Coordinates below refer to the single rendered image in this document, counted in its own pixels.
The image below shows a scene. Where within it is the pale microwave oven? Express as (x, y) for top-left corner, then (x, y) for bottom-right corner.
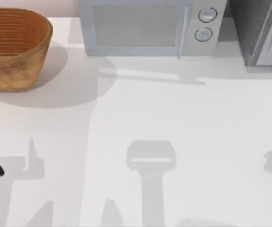
(78, 0), (228, 59)

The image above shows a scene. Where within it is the microwave oven door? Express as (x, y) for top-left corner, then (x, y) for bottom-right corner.
(78, 0), (190, 57)

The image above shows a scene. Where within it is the microwave door handle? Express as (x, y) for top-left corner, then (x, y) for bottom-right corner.
(178, 6), (190, 59)

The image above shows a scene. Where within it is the brown wicker basket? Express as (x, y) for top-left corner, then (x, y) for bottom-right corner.
(0, 7), (53, 92)

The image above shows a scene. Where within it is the microwave knob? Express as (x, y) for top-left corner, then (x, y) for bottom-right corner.
(198, 7), (218, 23)
(194, 27), (213, 43)

